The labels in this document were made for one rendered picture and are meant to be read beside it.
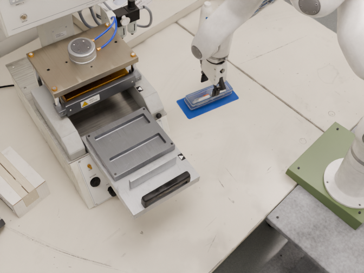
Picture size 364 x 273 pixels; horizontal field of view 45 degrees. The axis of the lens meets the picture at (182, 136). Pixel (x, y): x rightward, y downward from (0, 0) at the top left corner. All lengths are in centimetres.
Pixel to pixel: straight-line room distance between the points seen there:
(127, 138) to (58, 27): 42
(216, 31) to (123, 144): 42
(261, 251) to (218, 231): 85
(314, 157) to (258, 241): 79
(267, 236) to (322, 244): 82
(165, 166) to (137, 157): 9
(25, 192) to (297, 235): 85
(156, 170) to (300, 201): 55
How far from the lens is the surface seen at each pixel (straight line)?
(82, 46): 130
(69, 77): 127
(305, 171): 154
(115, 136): 129
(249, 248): 223
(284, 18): 211
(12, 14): 131
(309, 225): 149
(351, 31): 114
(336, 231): 152
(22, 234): 144
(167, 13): 195
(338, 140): 165
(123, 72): 134
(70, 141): 128
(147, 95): 135
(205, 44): 133
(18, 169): 144
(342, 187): 150
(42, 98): 138
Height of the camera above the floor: 204
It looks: 55 degrees down
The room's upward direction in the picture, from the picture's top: 7 degrees clockwise
